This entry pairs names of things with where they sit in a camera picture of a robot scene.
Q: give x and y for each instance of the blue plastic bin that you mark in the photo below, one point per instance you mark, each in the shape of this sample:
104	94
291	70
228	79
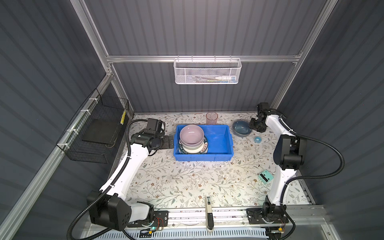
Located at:
220	145

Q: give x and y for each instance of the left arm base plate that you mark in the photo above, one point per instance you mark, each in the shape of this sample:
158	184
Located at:
159	219

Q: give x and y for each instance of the green rim lettered plate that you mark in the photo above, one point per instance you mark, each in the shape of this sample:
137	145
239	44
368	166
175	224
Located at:
204	142

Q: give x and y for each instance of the purple bowl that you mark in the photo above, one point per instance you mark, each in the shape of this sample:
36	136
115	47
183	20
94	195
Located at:
192	135

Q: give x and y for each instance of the black wire basket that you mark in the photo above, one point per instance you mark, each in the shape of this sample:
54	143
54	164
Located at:
100	107

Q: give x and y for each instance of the pink plastic cup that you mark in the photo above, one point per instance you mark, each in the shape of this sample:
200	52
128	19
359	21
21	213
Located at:
211	118

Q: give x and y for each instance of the yellow tag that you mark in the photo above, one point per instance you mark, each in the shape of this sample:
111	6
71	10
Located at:
123	117

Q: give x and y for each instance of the grey blue bowl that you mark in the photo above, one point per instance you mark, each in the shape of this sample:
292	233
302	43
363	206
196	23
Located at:
241	128

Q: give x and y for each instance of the black pad in basket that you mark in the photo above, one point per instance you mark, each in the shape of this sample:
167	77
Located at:
101	132

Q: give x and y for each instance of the floral table mat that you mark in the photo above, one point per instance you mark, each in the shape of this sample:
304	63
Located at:
167	183

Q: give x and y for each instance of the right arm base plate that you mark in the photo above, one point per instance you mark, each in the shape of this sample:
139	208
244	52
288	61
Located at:
260	216

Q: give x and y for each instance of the black white handheld device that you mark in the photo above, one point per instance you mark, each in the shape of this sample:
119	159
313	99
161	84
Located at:
209	214

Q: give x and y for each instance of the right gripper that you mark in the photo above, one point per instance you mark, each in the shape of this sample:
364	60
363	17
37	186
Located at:
252	126

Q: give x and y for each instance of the white wire mesh basket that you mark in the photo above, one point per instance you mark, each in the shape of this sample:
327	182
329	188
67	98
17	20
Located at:
207	71

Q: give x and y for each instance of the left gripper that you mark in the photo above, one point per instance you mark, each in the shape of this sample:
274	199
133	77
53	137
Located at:
166	140

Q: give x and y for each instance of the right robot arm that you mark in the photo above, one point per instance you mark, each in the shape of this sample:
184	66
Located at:
289	155

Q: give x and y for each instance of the light green bowl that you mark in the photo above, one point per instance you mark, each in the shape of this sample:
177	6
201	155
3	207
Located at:
192	148

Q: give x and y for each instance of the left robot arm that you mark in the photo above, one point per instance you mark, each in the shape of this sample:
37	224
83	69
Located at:
110	207

